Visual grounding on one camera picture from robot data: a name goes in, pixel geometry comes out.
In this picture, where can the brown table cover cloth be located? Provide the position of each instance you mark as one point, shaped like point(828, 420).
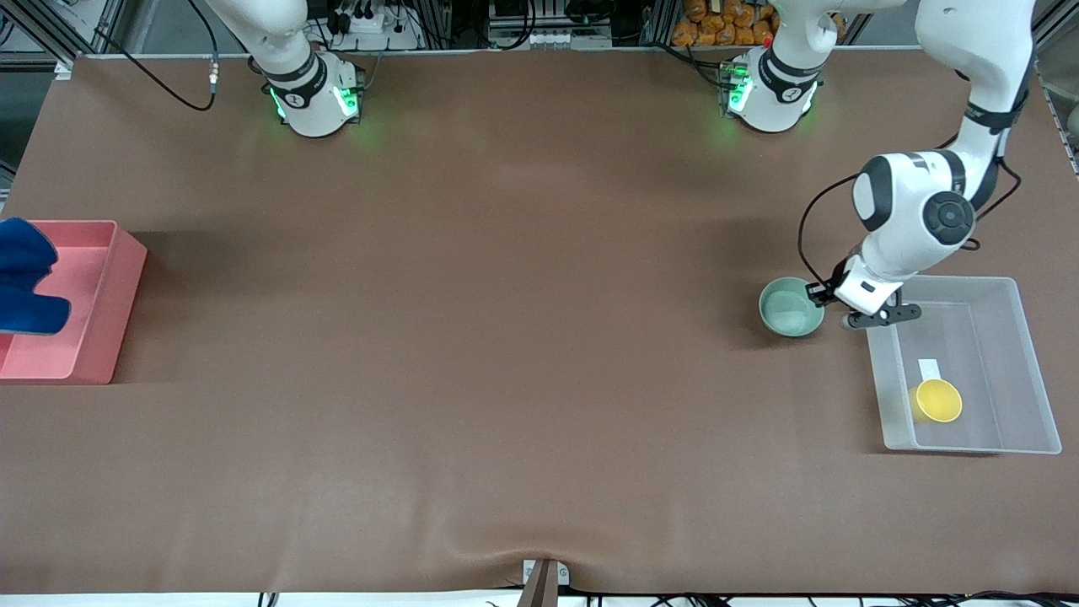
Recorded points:
point(539, 337)

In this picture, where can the blue cloth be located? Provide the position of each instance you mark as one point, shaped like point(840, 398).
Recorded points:
point(25, 278)

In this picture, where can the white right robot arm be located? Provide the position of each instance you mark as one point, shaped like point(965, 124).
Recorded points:
point(308, 93)

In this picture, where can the orange snack bag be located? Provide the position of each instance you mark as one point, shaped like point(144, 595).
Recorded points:
point(721, 21)

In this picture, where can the yellow cup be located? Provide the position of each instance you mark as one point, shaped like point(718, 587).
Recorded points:
point(938, 400)

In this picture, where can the pale green bowl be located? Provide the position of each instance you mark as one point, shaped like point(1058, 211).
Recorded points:
point(788, 310)

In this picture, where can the white paper label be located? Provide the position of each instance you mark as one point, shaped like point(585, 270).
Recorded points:
point(928, 369)

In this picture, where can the pink plastic bin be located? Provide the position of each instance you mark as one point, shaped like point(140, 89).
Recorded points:
point(93, 295)

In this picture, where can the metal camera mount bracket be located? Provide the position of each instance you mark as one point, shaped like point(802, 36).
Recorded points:
point(544, 582)

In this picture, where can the white power strip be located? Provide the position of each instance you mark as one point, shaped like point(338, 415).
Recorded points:
point(371, 29)

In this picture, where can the clear plastic bin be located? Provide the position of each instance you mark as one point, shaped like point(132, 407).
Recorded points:
point(986, 371)

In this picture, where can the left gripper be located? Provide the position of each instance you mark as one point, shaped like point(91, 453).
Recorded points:
point(830, 288)

